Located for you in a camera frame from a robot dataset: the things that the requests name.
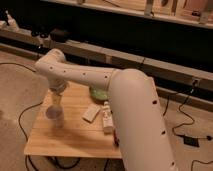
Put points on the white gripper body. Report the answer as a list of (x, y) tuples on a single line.
[(57, 86)]

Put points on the white ceramic cup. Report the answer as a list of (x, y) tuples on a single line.
[(55, 114)]

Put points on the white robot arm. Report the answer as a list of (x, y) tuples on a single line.
[(135, 106)]

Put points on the green plate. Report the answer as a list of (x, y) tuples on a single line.
[(98, 94)]

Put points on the white rectangular box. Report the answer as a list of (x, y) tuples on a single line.
[(91, 113)]

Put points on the black box on ledge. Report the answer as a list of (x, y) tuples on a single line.
[(59, 35)]

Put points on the wooden table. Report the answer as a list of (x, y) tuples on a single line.
[(76, 138)]

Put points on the white spray bottle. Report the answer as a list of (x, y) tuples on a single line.
[(12, 22)]

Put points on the black power adapter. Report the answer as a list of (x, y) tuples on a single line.
[(191, 141)]

